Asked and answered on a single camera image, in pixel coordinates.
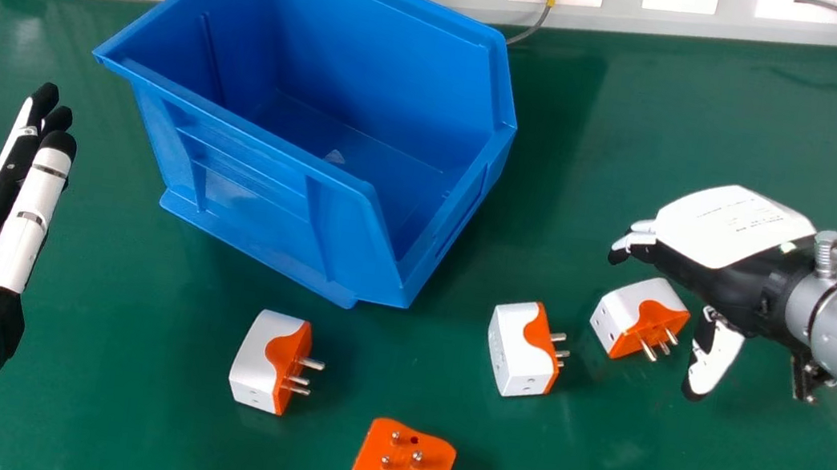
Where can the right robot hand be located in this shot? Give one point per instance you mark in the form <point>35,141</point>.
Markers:
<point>733,244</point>

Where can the blue plastic bin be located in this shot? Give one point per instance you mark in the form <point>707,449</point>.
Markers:
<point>319,133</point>

